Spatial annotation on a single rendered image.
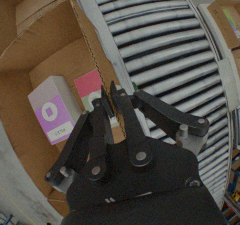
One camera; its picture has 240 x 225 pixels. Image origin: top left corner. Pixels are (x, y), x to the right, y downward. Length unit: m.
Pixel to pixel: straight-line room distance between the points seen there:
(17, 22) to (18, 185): 2.57
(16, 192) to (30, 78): 2.76
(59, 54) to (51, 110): 0.17
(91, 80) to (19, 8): 0.54
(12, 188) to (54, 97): 2.87
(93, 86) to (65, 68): 0.11
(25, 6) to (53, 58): 0.36
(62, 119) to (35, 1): 0.53
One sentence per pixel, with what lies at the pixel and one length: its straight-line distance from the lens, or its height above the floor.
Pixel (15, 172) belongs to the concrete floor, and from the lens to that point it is 2.50.
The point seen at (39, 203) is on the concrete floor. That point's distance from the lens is 2.77.
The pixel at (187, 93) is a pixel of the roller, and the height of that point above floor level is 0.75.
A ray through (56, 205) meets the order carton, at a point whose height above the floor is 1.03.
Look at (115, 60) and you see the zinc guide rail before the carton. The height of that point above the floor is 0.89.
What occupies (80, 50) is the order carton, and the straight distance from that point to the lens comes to 0.37.
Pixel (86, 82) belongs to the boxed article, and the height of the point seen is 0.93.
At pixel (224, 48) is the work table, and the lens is 0.83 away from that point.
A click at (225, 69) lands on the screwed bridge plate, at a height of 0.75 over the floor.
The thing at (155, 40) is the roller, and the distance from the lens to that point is 0.58.
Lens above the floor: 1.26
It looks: 83 degrees down
